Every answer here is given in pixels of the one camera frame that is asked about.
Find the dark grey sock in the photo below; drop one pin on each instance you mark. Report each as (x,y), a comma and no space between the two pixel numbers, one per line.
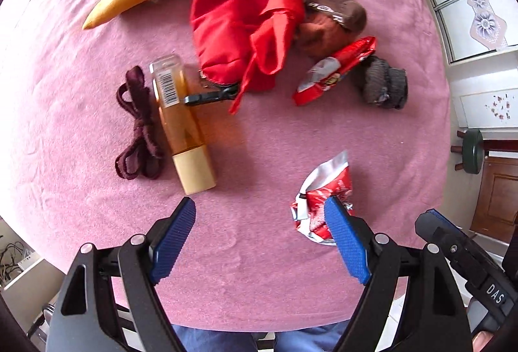
(380,85)

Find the amber plastic bottle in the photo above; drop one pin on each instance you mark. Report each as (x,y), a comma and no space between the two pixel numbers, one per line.
(182,125)

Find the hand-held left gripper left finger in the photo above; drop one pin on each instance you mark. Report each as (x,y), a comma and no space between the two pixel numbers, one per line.
(174,242)

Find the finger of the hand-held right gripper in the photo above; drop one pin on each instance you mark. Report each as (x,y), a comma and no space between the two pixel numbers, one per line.
(449,238)

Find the brown wooden door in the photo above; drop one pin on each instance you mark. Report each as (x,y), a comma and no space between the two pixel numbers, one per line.
(497,194)

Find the maroon cloth lace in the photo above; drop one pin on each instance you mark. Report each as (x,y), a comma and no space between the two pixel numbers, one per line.
(141,133)

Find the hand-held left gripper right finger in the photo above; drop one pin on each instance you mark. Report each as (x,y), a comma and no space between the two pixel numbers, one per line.
(346,242)

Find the pink blanket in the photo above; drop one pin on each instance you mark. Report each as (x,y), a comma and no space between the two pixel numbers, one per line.
(263,141)

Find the red foil wrapper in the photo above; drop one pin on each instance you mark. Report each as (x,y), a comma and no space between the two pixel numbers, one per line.
(323,190)

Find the red cloth bag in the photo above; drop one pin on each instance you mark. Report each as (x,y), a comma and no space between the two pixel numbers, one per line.
(226,12)

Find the brown sock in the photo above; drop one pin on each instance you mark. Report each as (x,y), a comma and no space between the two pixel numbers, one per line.
(323,28)

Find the green round stool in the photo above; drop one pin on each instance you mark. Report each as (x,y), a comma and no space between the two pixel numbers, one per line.
(471,151)

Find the white door with stickers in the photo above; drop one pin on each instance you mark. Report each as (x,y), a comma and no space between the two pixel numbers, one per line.
(481,109)

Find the person's right hand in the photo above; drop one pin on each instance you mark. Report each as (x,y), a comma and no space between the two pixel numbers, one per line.
(483,340)

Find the long red snack wrapper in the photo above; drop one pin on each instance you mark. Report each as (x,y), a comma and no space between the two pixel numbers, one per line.
(323,80)

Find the person's blue trousers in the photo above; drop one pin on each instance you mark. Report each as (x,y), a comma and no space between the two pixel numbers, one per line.
(299,340)

